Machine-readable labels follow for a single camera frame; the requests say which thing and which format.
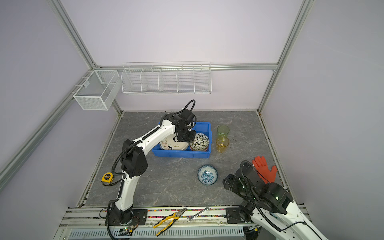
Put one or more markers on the white mesh box basket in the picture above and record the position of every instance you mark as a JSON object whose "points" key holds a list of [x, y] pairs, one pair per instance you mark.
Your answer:
{"points": [[99, 90]]}

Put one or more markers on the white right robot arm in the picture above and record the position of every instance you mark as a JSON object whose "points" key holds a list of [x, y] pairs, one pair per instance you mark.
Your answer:
{"points": [[268, 205]]}

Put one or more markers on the red work glove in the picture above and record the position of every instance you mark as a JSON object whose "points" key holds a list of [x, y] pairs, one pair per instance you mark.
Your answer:
{"points": [[264, 172]]}

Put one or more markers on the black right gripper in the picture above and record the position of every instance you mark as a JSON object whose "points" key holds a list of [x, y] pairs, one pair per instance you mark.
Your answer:
{"points": [[233, 187]]}

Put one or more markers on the cream floral plate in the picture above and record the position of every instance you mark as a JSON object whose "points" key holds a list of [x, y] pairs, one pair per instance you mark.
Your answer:
{"points": [[169, 143]]}

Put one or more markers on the blue white patterned bowl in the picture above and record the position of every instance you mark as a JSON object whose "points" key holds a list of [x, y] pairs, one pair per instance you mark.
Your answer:
{"points": [[207, 175]]}

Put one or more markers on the white wire wall rack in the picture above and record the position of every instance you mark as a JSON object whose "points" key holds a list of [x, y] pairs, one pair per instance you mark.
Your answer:
{"points": [[166, 78]]}

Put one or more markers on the blue plastic bin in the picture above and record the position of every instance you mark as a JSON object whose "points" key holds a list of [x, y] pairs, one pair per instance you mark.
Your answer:
{"points": [[200, 127]]}

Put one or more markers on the green glass cup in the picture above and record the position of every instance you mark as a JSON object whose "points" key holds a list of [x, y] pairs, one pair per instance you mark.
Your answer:
{"points": [[223, 131]]}

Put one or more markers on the yellow tape measure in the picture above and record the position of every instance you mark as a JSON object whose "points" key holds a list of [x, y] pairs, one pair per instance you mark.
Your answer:
{"points": [[108, 180]]}

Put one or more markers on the silver wrench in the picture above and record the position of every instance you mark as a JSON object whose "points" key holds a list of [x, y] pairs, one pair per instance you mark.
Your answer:
{"points": [[198, 213]]}

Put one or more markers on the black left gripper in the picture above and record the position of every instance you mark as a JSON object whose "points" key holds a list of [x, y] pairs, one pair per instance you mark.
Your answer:
{"points": [[190, 139]]}

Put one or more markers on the yellow black pliers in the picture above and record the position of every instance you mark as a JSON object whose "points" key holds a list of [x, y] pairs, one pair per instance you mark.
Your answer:
{"points": [[171, 218]]}

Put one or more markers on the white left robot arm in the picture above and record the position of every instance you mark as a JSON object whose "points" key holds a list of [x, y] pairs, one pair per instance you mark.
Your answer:
{"points": [[131, 163]]}

